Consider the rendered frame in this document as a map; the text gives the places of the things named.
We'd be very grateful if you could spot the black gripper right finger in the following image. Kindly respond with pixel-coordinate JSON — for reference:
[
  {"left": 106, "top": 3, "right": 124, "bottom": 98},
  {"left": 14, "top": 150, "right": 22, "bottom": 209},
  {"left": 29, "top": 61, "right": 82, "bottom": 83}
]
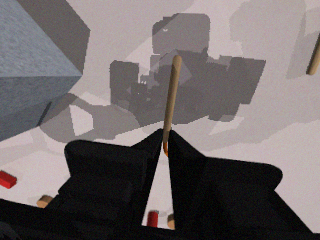
[{"left": 168, "top": 130, "right": 283, "bottom": 231}]

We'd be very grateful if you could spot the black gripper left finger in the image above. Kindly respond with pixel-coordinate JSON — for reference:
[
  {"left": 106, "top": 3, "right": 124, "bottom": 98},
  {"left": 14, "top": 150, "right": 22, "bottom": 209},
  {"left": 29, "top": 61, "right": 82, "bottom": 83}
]
[{"left": 64, "top": 128, "right": 163, "bottom": 225}]

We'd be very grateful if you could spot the dark red cylinder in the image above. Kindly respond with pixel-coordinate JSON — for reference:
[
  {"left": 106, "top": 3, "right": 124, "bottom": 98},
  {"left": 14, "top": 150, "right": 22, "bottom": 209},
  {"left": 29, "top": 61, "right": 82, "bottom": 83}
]
[{"left": 146, "top": 211, "right": 158, "bottom": 227}]

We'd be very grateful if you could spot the round wooden disc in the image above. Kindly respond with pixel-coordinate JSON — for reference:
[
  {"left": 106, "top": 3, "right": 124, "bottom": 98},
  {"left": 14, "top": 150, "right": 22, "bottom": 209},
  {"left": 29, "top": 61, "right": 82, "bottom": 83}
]
[{"left": 37, "top": 195, "right": 52, "bottom": 208}]

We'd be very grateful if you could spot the round wooden button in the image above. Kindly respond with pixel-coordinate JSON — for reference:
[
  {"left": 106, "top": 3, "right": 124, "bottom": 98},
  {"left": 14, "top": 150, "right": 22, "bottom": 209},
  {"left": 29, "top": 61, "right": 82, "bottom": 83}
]
[{"left": 167, "top": 214, "right": 174, "bottom": 229}]

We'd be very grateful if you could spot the small red block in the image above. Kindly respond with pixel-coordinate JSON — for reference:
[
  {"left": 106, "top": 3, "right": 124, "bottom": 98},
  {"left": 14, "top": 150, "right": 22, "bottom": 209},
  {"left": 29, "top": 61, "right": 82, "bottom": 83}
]
[{"left": 0, "top": 171, "right": 16, "bottom": 189}]

